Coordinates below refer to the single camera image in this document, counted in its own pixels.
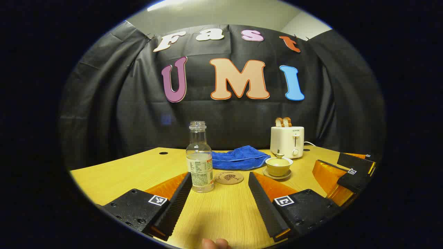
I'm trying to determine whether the blue towel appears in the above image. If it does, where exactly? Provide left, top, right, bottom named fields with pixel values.
left=211, top=145, right=271, bottom=171

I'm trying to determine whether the cream toaster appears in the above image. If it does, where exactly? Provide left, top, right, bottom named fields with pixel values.
left=270, top=126, right=305, bottom=159

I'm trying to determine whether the yellow teacup lid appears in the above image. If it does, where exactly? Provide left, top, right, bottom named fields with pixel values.
left=268, top=153, right=291, bottom=167

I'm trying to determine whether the clear plastic water bottle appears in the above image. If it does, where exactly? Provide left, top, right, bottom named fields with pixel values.
left=186, top=121, right=214, bottom=193

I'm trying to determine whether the yellow ceramic saucer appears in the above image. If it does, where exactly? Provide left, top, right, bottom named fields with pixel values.
left=262, top=168, right=292, bottom=180

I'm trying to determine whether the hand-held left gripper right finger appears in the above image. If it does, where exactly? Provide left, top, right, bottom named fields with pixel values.
left=248, top=172, right=341, bottom=242

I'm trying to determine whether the black backdrop cloth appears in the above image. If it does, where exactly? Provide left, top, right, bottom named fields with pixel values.
left=58, top=21, right=386, bottom=170

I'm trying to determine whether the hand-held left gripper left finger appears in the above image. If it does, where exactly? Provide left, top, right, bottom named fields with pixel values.
left=99, top=172, right=193, bottom=241

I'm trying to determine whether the round cork coaster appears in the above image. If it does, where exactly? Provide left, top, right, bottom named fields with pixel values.
left=214, top=171, right=244, bottom=185

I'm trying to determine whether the yellow ceramic teacup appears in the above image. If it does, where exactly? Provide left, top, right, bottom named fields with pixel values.
left=265, top=157, right=293, bottom=177

